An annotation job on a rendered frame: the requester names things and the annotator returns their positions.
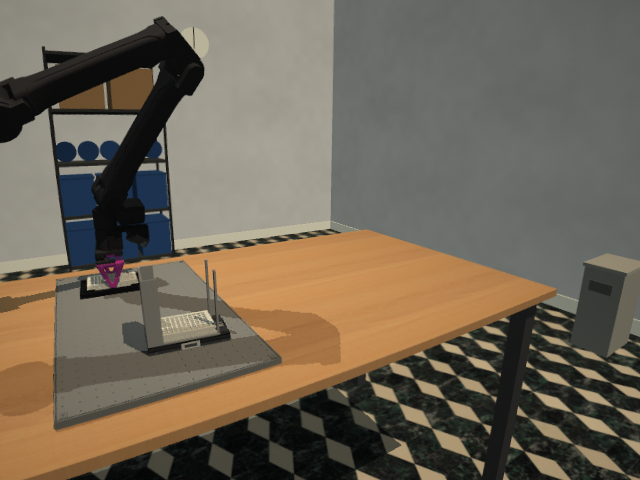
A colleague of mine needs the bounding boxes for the white well plate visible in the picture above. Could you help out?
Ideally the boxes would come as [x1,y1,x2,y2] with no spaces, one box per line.
[87,270,138,291]
[161,310,217,343]

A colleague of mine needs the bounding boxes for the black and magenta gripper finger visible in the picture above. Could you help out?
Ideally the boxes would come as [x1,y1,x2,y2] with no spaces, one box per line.
[96,260,124,288]
[104,254,121,274]

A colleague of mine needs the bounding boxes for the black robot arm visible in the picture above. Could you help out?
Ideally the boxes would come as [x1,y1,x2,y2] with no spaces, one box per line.
[0,16,204,250]

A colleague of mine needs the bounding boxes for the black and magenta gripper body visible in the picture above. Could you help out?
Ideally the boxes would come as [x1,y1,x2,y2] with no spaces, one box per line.
[95,227,123,265]

